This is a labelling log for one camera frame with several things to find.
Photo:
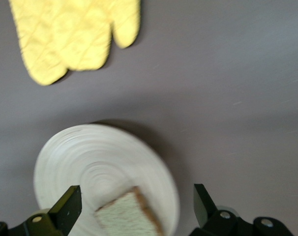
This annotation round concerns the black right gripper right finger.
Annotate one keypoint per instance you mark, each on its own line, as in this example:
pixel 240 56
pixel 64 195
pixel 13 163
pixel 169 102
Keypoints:
pixel 204 209

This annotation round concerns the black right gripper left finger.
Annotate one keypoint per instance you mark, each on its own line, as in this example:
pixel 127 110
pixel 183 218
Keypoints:
pixel 65 211

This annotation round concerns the slice of toast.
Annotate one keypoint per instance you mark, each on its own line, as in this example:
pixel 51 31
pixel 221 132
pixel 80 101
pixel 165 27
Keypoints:
pixel 129 216

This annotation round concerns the round wooden plate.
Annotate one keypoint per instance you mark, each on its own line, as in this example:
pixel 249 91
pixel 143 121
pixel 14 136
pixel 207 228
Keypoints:
pixel 102 157

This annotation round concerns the brown table cover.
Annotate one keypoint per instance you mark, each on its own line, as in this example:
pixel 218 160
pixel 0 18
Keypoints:
pixel 225 98

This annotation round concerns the yellow quilted oven mitt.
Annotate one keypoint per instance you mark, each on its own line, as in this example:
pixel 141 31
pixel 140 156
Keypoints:
pixel 90 32
pixel 38 56

